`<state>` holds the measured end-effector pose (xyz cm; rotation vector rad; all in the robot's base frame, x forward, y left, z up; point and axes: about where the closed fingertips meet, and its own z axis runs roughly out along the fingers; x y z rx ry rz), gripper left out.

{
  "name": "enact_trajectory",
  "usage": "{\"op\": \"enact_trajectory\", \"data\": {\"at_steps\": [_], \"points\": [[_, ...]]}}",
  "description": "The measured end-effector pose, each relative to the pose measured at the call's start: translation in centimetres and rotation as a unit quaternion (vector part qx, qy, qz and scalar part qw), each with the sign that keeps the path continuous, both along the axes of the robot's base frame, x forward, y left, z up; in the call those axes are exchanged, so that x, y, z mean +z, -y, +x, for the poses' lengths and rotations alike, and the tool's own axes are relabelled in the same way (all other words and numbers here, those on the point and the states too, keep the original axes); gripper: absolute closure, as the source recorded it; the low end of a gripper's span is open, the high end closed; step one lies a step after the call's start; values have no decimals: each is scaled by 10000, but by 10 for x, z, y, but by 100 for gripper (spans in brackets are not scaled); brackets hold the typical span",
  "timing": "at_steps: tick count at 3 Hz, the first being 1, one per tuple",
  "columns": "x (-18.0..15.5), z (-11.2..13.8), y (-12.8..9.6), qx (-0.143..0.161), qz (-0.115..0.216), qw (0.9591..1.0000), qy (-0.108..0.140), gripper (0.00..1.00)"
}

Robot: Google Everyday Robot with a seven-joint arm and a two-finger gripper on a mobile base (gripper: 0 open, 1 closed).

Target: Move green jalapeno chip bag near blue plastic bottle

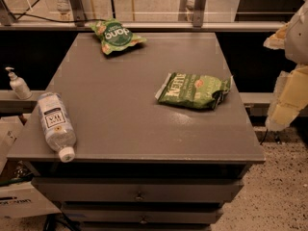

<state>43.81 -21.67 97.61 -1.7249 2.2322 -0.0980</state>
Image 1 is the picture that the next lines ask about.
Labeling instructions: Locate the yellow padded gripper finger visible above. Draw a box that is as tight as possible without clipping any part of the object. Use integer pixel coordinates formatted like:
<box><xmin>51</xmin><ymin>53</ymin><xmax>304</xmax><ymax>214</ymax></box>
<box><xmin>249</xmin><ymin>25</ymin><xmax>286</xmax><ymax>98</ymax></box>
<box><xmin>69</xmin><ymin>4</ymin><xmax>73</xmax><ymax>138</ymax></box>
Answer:
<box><xmin>266</xmin><ymin>64</ymin><xmax>308</xmax><ymax>132</ymax></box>
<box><xmin>263</xmin><ymin>23</ymin><xmax>289</xmax><ymax>50</ymax></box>

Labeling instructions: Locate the green jalapeno Kettle chip bag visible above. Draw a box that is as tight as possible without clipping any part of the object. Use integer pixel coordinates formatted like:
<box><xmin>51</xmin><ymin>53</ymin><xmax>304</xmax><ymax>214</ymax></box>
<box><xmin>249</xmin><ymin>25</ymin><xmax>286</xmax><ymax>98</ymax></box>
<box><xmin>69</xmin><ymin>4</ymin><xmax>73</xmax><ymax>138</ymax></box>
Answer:
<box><xmin>155</xmin><ymin>72</ymin><xmax>233</xmax><ymax>110</ymax></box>

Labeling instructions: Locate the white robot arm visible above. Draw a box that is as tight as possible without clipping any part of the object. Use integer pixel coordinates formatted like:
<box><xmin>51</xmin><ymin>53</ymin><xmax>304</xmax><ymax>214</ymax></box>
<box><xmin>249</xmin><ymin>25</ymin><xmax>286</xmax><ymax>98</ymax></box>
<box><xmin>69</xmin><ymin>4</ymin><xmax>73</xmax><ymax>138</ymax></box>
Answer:
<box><xmin>264</xmin><ymin>1</ymin><xmax>308</xmax><ymax>132</ymax></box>

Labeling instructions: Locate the green Pop chip bag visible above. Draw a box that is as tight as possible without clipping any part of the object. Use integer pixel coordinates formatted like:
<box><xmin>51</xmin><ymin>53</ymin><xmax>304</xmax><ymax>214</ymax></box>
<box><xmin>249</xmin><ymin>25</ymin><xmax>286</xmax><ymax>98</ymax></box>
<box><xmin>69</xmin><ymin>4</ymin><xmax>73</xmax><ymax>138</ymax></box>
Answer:
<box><xmin>90</xmin><ymin>18</ymin><xmax>146</xmax><ymax>55</ymax></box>

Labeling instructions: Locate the clear plastic water bottle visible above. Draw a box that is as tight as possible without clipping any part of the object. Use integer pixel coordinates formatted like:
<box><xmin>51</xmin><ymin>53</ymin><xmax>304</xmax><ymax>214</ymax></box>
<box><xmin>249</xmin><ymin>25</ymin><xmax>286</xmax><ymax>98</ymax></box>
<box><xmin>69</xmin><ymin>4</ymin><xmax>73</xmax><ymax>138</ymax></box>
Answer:
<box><xmin>38</xmin><ymin>92</ymin><xmax>77</xmax><ymax>163</ymax></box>

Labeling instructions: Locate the white pump dispenser bottle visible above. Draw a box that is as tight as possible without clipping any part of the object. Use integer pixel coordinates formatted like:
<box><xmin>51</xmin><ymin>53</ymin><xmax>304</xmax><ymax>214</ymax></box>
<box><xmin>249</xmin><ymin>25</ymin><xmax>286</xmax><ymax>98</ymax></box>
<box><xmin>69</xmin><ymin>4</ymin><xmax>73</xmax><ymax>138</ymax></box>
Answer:
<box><xmin>6</xmin><ymin>66</ymin><xmax>32</xmax><ymax>100</ymax></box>

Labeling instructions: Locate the grey drawer cabinet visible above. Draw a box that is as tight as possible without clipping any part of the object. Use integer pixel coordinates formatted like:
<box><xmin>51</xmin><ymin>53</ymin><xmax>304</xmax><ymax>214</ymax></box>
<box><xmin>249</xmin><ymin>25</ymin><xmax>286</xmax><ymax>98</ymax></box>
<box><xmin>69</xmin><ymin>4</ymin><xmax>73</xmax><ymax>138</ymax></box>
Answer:
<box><xmin>9</xmin><ymin>33</ymin><xmax>265</xmax><ymax>231</ymax></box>

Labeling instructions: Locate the grey drawer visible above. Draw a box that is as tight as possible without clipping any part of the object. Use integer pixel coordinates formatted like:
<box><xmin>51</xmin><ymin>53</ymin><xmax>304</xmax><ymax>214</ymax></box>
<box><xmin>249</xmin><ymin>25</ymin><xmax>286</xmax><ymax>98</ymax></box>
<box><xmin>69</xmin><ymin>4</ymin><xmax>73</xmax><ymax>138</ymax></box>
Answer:
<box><xmin>62</xmin><ymin>203</ymin><xmax>222</xmax><ymax>224</ymax></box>
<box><xmin>32</xmin><ymin>177</ymin><xmax>244</xmax><ymax>203</ymax></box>

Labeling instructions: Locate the top grey drawer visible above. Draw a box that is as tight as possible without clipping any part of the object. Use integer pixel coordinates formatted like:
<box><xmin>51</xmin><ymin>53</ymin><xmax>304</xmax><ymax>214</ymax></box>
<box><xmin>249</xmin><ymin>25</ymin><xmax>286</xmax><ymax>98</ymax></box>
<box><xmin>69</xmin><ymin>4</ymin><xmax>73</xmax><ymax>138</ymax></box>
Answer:
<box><xmin>32</xmin><ymin>177</ymin><xmax>244</xmax><ymax>203</ymax></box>

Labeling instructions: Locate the white cardboard box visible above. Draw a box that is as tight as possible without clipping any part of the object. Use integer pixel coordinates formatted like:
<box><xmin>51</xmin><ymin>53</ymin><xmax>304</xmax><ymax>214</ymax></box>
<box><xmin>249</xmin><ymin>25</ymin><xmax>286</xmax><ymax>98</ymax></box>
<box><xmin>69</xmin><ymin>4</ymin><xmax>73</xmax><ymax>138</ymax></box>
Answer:
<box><xmin>0</xmin><ymin>116</ymin><xmax>60</xmax><ymax>218</ymax></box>

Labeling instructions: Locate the metal railing frame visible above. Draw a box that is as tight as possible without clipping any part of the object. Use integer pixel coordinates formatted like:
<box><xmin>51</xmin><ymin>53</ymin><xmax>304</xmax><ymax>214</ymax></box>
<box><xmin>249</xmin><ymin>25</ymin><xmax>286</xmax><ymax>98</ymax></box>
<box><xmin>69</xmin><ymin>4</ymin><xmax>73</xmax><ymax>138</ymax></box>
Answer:
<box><xmin>0</xmin><ymin>0</ymin><xmax>308</xmax><ymax>33</ymax></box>

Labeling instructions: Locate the black cable along rail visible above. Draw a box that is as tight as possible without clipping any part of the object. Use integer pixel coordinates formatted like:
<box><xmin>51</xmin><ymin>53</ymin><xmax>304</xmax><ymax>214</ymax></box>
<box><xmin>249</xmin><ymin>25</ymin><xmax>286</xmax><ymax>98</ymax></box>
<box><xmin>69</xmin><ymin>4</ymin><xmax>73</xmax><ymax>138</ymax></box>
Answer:
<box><xmin>9</xmin><ymin>13</ymin><xmax>107</xmax><ymax>24</ymax></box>

